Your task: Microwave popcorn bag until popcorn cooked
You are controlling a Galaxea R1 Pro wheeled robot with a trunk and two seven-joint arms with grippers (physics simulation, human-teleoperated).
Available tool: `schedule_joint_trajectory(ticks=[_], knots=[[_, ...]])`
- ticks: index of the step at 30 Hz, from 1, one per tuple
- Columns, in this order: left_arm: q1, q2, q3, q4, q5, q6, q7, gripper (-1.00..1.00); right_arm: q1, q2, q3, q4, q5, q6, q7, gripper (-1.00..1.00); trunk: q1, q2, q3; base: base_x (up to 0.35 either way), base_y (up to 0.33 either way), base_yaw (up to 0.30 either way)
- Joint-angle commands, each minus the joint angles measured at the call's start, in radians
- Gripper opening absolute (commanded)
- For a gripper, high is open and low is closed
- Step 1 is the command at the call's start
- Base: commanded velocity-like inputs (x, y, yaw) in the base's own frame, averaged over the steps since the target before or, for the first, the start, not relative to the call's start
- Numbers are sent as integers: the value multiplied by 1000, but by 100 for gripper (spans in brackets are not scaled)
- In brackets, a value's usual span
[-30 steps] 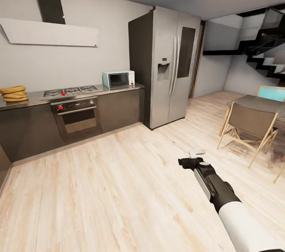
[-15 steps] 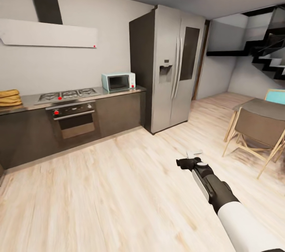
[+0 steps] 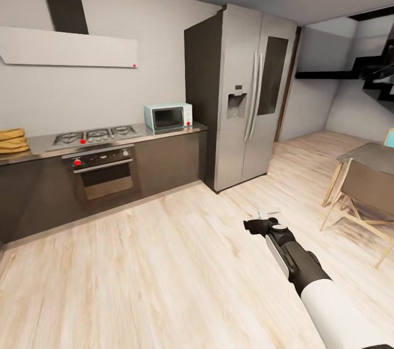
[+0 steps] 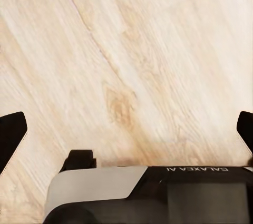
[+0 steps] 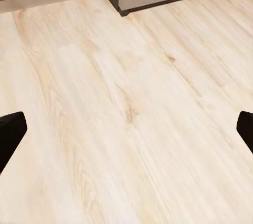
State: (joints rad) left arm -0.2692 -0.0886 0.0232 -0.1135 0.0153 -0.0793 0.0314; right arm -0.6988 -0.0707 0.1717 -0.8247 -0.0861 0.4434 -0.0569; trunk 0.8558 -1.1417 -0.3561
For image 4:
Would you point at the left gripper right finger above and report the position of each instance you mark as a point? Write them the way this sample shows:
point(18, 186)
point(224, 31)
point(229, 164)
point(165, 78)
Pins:
point(245, 128)

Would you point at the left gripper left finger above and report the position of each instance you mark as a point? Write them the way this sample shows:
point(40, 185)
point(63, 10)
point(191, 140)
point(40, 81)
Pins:
point(12, 129)

